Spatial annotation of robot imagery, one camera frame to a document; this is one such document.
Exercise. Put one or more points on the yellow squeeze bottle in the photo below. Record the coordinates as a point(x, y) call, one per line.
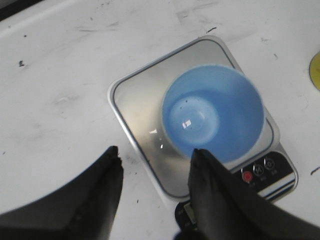
point(314, 70)

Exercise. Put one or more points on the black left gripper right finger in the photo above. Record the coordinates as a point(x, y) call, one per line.
point(226, 209)

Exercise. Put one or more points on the light blue plastic cup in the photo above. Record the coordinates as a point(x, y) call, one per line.
point(213, 107)

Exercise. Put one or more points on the silver electronic kitchen scale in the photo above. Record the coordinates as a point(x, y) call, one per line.
point(137, 102)

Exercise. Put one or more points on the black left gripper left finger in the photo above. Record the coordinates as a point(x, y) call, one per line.
point(83, 209)

